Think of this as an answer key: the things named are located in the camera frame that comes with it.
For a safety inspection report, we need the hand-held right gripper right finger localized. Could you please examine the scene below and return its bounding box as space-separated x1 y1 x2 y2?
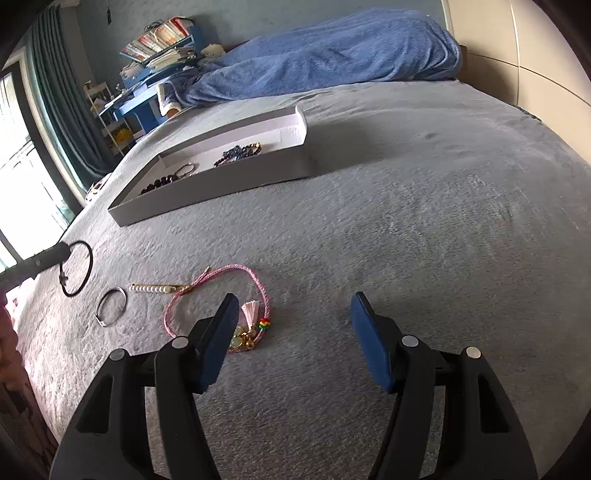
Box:
350 292 540 480

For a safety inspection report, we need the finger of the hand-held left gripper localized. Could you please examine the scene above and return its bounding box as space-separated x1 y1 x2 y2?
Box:
0 242 72 289

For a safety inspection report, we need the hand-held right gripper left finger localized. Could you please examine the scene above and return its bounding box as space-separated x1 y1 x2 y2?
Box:
49 292 241 480

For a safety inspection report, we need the pink cord bracelet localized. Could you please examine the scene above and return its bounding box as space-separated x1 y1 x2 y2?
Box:
164 264 272 354

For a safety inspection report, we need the black cord bracelet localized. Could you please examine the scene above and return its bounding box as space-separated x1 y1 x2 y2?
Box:
59 240 94 297

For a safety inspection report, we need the pearl bracelet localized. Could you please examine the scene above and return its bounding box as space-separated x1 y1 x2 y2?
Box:
129 283 181 295

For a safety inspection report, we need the black bead bracelet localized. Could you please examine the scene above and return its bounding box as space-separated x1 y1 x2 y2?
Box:
140 173 183 195

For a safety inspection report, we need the grey cardboard box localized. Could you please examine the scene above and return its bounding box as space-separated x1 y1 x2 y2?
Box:
107 105 315 228

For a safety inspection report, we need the person's left forearm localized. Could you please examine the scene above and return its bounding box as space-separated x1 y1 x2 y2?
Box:
0 300 51 467

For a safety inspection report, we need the window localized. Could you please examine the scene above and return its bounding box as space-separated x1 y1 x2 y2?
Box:
0 60 88 278

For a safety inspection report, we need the white item on floor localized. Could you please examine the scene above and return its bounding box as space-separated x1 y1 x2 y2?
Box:
84 178 109 201

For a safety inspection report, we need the grey bed blanket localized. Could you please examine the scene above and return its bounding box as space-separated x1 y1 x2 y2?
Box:
14 78 591 480

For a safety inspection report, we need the white storage rack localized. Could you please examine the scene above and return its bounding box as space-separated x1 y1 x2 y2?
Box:
83 80 134 158

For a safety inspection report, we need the teal curtain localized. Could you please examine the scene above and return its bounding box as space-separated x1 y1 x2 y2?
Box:
23 4 114 185

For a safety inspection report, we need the blue desk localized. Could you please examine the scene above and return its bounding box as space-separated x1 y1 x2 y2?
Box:
98 25 204 134

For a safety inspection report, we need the white grey cloth item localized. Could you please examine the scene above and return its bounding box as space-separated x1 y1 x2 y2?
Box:
156 82 184 117

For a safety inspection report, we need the stack of papers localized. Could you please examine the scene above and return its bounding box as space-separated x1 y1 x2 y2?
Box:
143 46 197 70

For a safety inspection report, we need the row of books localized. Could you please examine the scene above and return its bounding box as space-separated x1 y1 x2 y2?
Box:
121 16 195 63

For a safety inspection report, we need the blue blanket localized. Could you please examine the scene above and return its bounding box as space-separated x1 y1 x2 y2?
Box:
168 8 463 109

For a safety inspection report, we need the beige wardrobe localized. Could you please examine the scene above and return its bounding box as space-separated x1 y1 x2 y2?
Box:
441 0 591 125

